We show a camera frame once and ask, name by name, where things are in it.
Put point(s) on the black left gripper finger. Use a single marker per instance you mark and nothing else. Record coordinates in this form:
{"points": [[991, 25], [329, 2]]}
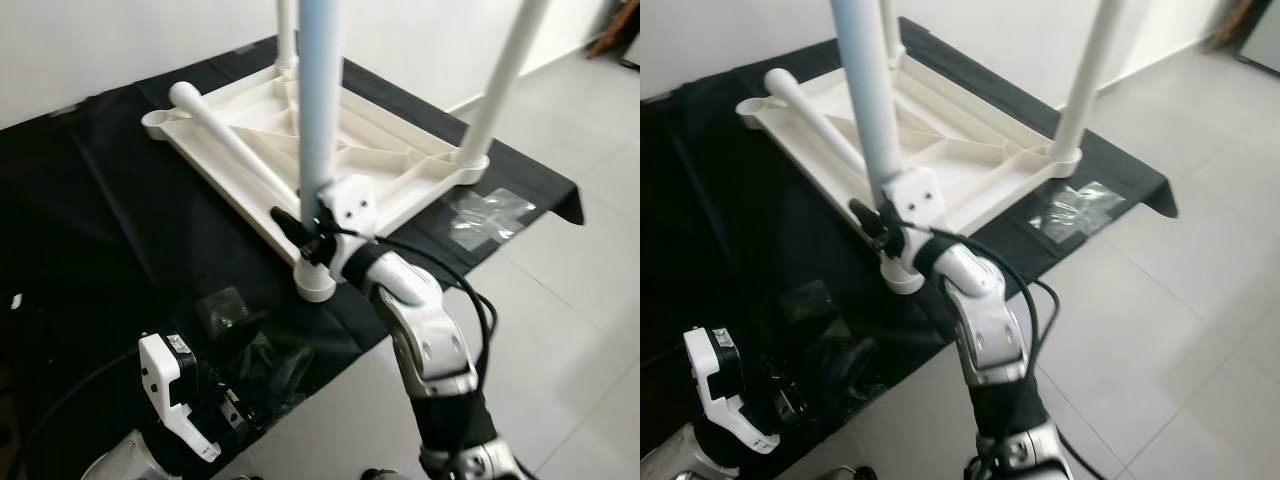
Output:
{"points": [[845, 368], [238, 338], [800, 328], [282, 378]]}

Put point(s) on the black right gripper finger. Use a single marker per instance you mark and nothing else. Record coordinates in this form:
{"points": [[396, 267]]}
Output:
{"points": [[866, 220], [295, 232]]}

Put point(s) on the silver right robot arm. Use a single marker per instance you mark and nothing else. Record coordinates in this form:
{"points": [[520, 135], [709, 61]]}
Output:
{"points": [[990, 330], [430, 340]]}

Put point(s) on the clear tape patch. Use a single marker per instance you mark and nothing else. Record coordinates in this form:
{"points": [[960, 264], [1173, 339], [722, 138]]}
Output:
{"points": [[490, 220], [1078, 212], [222, 310], [805, 302]]}

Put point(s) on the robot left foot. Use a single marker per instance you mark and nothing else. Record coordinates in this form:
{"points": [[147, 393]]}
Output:
{"points": [[850, 473]]}

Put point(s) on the white plastic table top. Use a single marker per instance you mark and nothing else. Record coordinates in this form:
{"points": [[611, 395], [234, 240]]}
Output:
{"points": [[990, 150], [400, 160]]}

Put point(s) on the black floor mat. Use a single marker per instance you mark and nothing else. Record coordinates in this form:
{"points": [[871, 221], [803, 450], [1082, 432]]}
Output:
{"points": [[100, 230], [720, 220]]}

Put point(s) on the brown wooden furniture piece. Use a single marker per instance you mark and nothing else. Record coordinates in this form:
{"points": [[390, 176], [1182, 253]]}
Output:
{"points": [[620, 30], [1260, 45]]}

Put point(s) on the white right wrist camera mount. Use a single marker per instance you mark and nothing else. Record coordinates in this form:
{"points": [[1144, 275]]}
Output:
{"points": [[350, 205], [915, 198]]}

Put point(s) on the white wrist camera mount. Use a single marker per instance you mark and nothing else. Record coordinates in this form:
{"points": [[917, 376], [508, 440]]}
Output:
{"points": [[160, 390], [705, 385], [350, 205], [915, 198]]}

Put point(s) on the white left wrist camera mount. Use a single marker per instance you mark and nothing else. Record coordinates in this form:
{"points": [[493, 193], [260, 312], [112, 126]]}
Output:
{"points": [[160, 390], [705, 385]]}

